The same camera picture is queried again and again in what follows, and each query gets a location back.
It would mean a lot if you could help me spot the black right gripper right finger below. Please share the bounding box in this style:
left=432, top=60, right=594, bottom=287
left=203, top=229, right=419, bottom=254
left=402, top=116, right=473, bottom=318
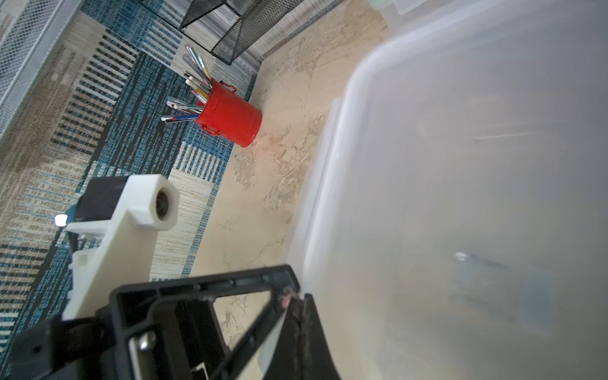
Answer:
left=264, top=294, right=340, bottom=379

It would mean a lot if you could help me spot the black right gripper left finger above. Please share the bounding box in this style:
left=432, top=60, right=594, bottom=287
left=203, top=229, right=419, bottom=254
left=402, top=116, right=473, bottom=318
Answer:
left=109, top=264, right=300, bottom=379

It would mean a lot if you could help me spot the large clear plastic lunch box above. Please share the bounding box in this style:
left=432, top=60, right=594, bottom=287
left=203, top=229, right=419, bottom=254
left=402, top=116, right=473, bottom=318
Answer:
left=288, top=1, right=607, bottom=379

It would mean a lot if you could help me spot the lidded green-tinted lunch box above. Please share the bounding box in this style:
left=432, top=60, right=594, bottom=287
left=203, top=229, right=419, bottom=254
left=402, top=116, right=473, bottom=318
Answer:
left=368, top=0, right=426, bottom=15

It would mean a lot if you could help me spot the red pen cup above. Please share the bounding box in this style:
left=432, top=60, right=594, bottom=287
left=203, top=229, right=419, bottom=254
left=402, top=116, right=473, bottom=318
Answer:
left=195, top=80, right=263, bottom=147

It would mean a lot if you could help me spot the black mesh shelf rack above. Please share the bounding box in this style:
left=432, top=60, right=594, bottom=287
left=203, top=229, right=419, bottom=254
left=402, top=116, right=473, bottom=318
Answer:
left=137, top=0, right=343, bottom=66

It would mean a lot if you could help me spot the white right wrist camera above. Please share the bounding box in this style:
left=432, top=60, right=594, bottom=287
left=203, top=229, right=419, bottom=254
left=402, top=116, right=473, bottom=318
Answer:
left=62, top=174, right=180, bottom=321

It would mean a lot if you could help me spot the white mesh wall basket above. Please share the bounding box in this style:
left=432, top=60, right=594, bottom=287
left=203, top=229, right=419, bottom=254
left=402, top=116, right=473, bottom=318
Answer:
left=1, top=0, right=82, bottom=141

